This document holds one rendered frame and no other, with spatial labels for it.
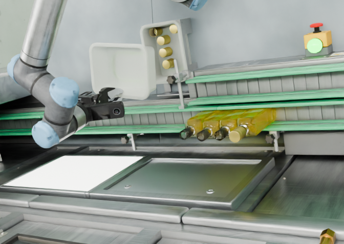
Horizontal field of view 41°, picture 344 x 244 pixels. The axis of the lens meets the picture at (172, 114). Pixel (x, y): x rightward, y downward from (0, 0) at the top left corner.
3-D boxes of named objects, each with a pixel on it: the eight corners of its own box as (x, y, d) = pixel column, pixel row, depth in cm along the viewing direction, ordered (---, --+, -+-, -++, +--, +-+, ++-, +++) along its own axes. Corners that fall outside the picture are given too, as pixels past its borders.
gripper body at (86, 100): (87, 89, 145) (62, 102, 135) (109, 90, 140) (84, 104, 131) (92, 112, 147) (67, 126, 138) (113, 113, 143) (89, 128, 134)
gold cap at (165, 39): (162, 35, 175) (155, 36, 171) (170, 34, 173) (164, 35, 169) (163, 44, 175) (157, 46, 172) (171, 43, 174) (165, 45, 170)
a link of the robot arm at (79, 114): (74, 109, 127) (81, 136, 130) (85, 104, 131) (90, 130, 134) (55, 108, 131) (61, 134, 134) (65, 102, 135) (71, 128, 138)
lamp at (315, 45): (308, 53, 143) (306, 54, 141) (307, 38, 142) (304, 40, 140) (323, 51, 141) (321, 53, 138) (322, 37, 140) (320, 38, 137)
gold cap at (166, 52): (164, 46, 176) (157, 48, 172) (172, 46, 174) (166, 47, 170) (165, 56, 176) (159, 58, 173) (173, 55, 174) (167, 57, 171)
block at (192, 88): (196, 94, 169) (188, 98, 163) (192, 68, 167) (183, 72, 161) (205, 93, 167) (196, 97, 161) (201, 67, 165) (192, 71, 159)
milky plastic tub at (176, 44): (160, 80, 182) (148, 84, 175) (150, 23, 178) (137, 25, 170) (199, 77, 173) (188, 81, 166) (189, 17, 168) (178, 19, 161)
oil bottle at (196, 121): (213, 120, 160) (184, 139, 143) (211, 105, 159) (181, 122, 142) (228, 120, 157) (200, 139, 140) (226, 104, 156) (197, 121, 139)
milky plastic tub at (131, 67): (104, 39, 156) (87, 42, 148) (160, 41, 145) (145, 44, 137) (108, 89, 160) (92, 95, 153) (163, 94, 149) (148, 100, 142)
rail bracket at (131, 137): (142, 143, 180) (122, 155, 169) (138, 126, 178) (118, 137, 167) (150, 143, 178) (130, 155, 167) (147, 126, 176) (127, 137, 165)
